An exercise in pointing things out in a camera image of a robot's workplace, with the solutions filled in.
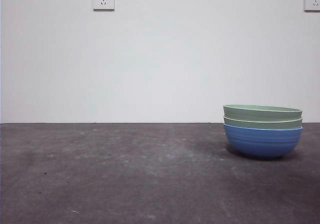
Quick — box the blue ribbed bowl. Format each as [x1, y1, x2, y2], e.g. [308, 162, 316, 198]
[223, 123, 304, 160]

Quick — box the green ribbed bowl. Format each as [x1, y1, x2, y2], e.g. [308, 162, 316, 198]
[223, 104, 303, 122]
[223, 115, 304, 130]

